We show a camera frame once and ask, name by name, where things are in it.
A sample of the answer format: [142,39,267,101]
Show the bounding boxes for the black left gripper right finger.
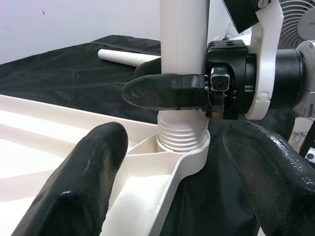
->
[221,121,315,236]

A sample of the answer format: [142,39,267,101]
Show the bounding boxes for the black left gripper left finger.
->
[11,122,129,236]

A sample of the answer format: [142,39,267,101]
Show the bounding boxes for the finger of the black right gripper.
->
[121,73,208,112]
[134,58,163,76]

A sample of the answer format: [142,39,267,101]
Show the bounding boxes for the white plastic table leg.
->
[156,0,211,151]
[97,48,162,68]

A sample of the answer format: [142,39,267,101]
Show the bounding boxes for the white plastic table top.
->
[0,94,211,236]

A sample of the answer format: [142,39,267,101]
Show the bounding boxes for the black metal rack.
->
[298,130,315,164]

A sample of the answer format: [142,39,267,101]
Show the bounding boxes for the black tablecloth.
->
[0,34,296,236]

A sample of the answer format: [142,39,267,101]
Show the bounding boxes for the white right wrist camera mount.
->
[222,0,284,121]

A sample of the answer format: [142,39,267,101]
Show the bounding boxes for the white pedestal fan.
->
[277,0,315,57]

